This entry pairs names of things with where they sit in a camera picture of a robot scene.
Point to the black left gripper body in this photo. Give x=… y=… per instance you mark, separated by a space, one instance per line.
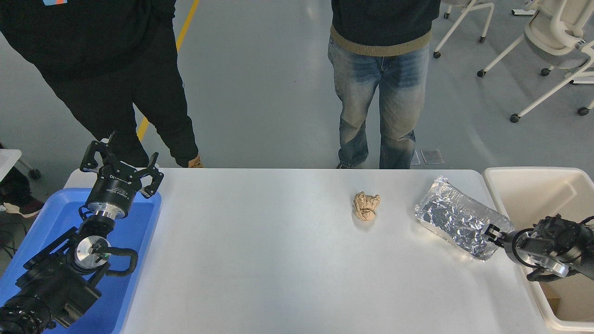
x=115 y=188

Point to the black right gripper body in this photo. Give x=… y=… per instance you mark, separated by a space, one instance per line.
x=510 y=246

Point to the silver foil tray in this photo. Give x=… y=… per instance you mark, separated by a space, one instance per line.
x=455 y=218

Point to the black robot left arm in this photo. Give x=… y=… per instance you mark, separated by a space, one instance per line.
x=55 y=278

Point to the blue plastic tray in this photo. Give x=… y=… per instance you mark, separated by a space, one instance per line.
x=139 y=222

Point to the large pale bin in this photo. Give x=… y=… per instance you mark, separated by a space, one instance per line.
x=547 y=195

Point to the clear plastic sheet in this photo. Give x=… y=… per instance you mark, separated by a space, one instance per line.
x=415 y=158
x=432 y=156

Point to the person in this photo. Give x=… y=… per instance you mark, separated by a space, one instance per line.
x=21 y=206
x=380 y=69
x=93 y=55

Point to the small white side table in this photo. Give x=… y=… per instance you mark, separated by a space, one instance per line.
x=8 y=160

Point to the crumpled tan paper ball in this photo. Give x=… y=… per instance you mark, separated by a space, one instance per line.
x=366 y=205

